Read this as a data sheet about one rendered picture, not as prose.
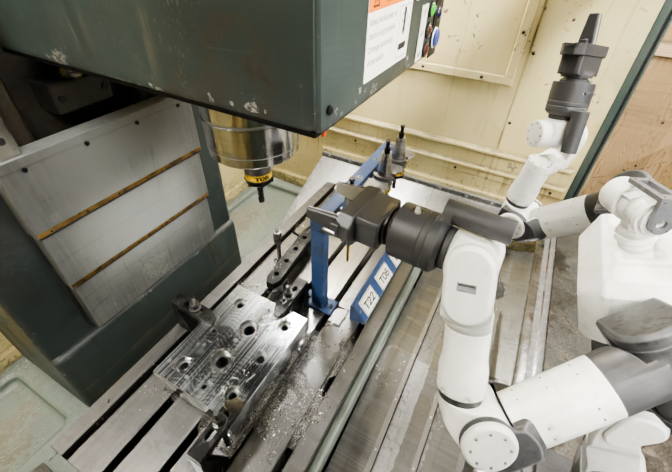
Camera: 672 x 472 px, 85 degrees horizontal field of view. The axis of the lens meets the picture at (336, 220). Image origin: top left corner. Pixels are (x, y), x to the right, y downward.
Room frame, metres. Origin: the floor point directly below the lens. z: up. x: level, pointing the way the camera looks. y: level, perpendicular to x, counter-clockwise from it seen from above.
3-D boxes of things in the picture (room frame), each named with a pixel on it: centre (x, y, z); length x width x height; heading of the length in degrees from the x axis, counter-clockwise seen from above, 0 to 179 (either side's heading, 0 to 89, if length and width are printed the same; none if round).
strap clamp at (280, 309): (0.63, 0.12, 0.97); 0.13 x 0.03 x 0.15; 153
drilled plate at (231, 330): (0.49, 0.23, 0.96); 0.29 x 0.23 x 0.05; 153
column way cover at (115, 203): (0.79, 0.54, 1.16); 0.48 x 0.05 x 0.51; 153
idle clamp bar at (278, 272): (0.83, 0.14, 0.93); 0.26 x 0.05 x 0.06; 158
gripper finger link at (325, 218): (0.45, 0.02, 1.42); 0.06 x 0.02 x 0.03; 59
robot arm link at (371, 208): (0.44, -0.08, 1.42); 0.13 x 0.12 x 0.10; 149
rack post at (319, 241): (0.69, 0.04, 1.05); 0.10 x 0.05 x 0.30; 63
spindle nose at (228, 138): (0.58, 0.15, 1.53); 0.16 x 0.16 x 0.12
